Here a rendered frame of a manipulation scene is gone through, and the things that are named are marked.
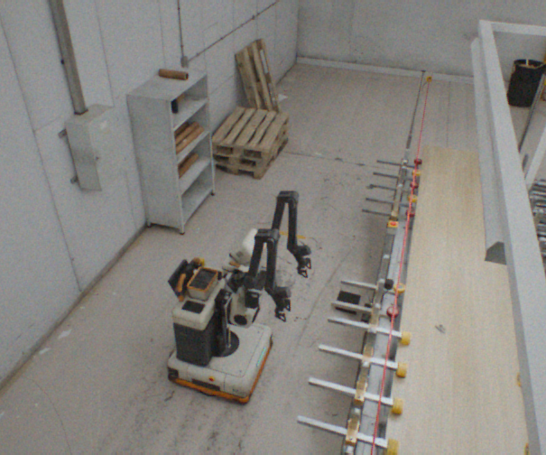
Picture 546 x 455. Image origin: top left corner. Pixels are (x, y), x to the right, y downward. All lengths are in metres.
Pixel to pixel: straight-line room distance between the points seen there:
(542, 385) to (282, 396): 2.99
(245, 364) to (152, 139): 2.41
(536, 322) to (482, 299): 2.46
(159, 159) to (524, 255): 4.09
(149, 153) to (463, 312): 3.27
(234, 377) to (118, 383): 0.97
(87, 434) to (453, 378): 2.53
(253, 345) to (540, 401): 2.99
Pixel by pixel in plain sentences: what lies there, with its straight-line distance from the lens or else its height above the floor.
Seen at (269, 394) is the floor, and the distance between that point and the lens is 3.94.
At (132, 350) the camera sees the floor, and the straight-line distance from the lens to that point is 4.33.
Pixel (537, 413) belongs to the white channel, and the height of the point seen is 2.46.
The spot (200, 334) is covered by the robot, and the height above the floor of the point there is 0.66.
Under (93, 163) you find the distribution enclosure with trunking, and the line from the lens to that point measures 4.21.
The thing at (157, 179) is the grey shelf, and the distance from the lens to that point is 5.16.
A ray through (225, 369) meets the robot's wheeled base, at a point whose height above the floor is 0.28.
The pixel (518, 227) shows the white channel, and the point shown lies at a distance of 1.52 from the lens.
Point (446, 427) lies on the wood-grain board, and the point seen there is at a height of 0.90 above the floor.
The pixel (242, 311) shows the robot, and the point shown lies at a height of 0.81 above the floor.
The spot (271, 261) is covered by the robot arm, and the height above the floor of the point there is 1.44.
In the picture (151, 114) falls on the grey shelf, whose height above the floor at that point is 1.39.
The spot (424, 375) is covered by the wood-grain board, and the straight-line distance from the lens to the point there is 3.08.
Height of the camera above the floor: 3.24
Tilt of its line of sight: 36 degrees down
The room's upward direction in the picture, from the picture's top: 2 degrees clockwise
